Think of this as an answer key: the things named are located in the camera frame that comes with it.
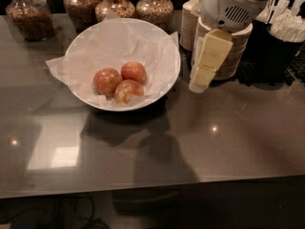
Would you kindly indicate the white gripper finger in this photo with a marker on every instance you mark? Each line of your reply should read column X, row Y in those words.
column 193, row 87

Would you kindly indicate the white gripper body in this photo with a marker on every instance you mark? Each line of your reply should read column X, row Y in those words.
column 228, row 10

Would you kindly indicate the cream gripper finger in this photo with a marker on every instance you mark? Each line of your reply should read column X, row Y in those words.
column 216, row 46

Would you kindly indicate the red apple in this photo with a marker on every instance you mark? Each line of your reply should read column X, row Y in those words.
column 134, row 71
column 126, row 90
column 106, row 80

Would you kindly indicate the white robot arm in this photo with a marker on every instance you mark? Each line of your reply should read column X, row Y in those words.
column 224, row 17

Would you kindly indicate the front paper cup stack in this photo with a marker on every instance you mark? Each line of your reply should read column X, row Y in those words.
column 229, row 66

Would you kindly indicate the black container with stirrers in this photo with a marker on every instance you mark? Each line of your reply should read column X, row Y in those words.
column 264, row 20

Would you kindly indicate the black container with napkins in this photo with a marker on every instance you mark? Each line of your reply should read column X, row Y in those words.
column 284, row 38

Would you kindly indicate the glass nut jar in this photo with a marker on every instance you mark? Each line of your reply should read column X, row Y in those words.
column 81, row 12
column 122, row 8
column 157, row 12
column 32, row 19

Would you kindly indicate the white paper liner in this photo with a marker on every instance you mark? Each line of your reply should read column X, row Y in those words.
column 112, row 43

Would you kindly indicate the leftmost glass nut jar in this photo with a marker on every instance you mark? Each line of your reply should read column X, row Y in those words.
column 32, row 19

